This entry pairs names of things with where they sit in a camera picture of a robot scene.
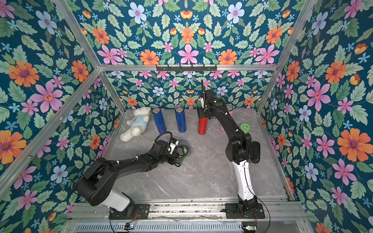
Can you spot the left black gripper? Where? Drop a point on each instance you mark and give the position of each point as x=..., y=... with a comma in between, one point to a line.
x=174, y=158

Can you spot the black hook rail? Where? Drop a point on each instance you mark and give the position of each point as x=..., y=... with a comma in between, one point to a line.
x=182, y=68

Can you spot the green round lid container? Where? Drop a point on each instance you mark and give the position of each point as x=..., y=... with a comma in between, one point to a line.
x=245, y=128

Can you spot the black oval case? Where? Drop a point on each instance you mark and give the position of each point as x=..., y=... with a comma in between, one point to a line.
x=255, y=152

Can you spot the white teddy bear toy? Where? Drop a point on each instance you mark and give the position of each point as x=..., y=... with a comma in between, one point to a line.
x=138, y=124

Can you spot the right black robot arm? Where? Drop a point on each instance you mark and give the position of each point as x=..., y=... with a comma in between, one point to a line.
x=241, y=150

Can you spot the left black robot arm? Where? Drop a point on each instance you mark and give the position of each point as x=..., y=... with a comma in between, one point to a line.
x=96, y=183

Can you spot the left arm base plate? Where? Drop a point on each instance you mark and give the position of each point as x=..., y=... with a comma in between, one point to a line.
x=132, y=211

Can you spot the pink thermos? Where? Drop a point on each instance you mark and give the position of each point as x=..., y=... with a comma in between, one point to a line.
x=230, y=110

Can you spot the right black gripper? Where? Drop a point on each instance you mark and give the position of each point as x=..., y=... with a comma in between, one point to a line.
x=202, y=110

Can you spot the grey microfibre cloth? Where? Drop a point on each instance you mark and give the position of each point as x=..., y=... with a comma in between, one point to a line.
x=183, y=150

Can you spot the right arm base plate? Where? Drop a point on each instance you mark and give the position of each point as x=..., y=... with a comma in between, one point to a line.
x=233, y=211

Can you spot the red thermos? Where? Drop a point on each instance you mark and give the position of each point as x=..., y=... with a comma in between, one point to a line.
x=202, y=125

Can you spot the blue thermos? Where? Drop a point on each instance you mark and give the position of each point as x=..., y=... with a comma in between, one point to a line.
x=159, y=120
x=181, y=119

